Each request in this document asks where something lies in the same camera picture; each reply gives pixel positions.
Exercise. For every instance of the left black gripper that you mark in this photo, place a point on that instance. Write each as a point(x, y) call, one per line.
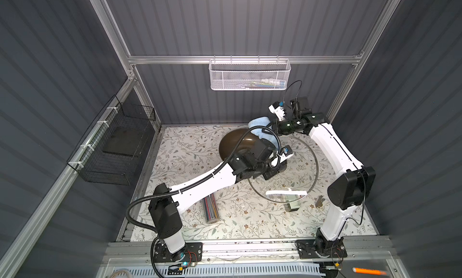
point(276, 162)

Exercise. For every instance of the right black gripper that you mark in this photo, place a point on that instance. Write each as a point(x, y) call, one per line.
point(283, 126)

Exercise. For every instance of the glass pot lid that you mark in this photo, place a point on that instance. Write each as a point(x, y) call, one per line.
point(300, 179)

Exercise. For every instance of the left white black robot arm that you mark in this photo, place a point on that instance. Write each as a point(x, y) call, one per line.
point(262, 159)

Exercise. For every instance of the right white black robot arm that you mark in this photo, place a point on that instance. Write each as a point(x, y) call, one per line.
point(353, 180)

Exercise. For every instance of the pens in white basket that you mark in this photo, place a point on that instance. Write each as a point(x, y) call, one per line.
point(277, 84)

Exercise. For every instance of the pale green pencil sharpener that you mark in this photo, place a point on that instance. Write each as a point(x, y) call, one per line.
point(292, 204)

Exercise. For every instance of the clear tube of coloured pencils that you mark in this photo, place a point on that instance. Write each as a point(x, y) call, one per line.
point(211, 209)

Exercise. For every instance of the orange marker pen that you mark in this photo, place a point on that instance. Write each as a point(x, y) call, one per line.
point(369, 271)

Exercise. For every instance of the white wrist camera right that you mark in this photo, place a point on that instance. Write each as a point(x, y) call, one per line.
point(277, 108)

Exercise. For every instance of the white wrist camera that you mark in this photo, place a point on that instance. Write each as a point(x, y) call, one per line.
point(285, 154)
point(277, 108)

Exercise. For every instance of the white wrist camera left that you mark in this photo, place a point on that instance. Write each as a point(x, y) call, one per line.
point(285, 154)

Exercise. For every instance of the brown frying pan cream handle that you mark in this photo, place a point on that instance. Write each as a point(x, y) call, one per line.
point(234, 146)

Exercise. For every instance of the white wire mesh basket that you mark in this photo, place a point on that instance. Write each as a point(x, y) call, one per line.
point(229, 74)

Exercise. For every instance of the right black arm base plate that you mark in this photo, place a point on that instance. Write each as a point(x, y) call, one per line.
point(312, 248)

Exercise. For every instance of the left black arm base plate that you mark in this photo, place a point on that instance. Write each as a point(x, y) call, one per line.
point(191, 252)

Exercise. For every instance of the black wire basket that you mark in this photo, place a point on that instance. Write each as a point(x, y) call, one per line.
point(115, 151)

